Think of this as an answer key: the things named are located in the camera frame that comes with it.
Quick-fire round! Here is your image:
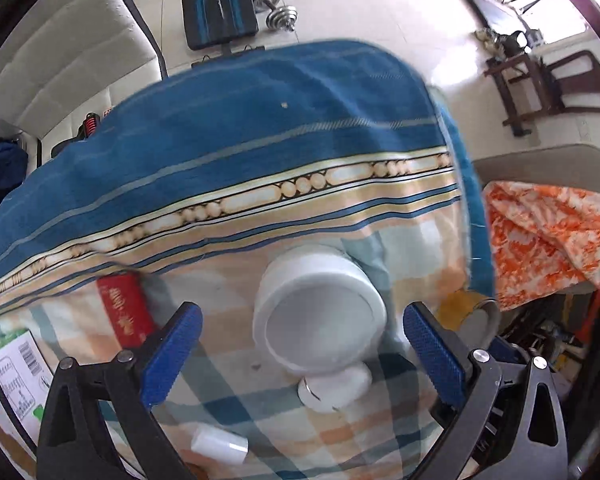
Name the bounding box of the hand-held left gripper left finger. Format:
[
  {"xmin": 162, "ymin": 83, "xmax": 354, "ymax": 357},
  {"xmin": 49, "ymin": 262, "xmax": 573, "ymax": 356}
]
[{"xmin": 36, "ymin": 302, "xmax": 204, "ymax": 480}]

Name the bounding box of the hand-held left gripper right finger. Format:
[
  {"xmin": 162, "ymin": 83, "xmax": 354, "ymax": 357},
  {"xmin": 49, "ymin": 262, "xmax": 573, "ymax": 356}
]
[{"xmin": 403, "ymin": 302, "xmax": 569, "ymax": 480}]

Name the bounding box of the large white plastic jar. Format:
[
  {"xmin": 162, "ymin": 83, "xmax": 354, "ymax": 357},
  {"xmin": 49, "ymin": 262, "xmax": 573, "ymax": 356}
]
[{"xmin": 252, "ymin": 245, "xmax": 387, "ymax": 374}]

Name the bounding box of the red rectangular box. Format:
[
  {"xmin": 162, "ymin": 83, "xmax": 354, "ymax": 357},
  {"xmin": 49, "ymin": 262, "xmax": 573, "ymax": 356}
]
[{"xmin": 96, "ymin": 273, "xmax": 157, "ymax": 349}]

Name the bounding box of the small white round jar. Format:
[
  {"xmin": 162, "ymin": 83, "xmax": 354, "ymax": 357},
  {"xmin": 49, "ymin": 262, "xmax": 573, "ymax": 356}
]
[{"xmin": 298, "ymin": 361, "xmax": 372, "ymax": 414}]

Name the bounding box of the small white tube bottle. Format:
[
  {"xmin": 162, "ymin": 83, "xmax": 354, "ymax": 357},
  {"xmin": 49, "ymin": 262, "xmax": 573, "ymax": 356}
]
[{"xmin": 190, "ymin": 423, "xmax": 249, "ymax": 466}]

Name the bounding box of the orange white floral cloth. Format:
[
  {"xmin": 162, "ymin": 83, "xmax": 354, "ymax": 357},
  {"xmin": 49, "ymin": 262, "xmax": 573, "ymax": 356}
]
[{"xmin": 482, "ymin": 180, "xmax": 600, "ymax": 311}]

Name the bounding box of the white green cardboard box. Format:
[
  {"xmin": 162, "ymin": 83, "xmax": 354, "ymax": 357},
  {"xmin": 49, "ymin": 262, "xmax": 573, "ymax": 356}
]
[{"xmin": 0, "ymin": 329, "xmax": 57, "ymax": 453}]

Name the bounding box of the blue striped plaid tablecloth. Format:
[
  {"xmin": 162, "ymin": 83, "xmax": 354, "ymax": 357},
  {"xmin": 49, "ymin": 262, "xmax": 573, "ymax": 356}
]
[{"xmin": 0, "ymin": 38, "xmax": 501, "ymax": 480}]

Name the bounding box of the red black hand grip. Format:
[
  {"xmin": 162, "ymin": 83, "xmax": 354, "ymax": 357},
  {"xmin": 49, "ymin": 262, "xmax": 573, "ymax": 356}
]
[{"xmin": 77, "ymin": 109, "xmax": 112, "ymax": 140}]

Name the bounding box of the dark blue bag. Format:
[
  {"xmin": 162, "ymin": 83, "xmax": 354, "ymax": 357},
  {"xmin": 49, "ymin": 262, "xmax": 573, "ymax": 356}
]
[{"xmin": 0, "ymin": 138, "xmax": 28, "ymax": 223}]

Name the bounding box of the dark wooden folding chair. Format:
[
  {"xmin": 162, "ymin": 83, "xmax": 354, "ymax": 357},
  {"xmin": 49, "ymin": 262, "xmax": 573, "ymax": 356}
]
[{"xmin": 484, "ymin": 50, "xmax": 600, "ymax": 137}]

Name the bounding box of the cream leather sofa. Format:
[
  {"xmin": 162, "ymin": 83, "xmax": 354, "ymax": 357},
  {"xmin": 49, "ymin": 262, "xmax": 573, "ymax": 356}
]
[{"xmin": 0, "ymin": 0, "xmax": 166, "ymax": 167}]

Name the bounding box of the black blue weight bench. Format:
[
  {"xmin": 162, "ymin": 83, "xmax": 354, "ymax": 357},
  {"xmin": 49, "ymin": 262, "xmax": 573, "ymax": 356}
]
[{"xmin": 180, "ymin": 0, "xmax": 259, "ymax": 51}]

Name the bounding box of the chrome dumbbell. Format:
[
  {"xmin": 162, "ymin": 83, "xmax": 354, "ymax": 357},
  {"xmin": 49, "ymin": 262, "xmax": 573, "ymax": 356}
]
[{"xmin": 252, "ymin": 0, "xmax": 298, "ymax": 33}]

